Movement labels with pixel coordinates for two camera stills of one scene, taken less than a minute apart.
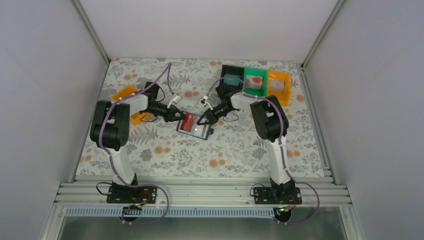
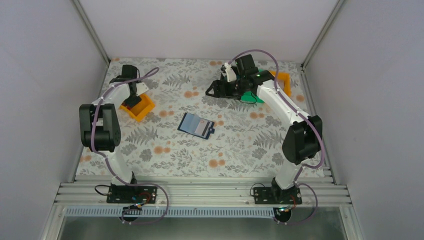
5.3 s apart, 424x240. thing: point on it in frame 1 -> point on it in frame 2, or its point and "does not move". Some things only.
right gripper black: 214,111 -> 222,88
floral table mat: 202,117 does not move
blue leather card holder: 189,126 does not move
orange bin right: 278,84 does not move
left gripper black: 170,112 -> 133,100
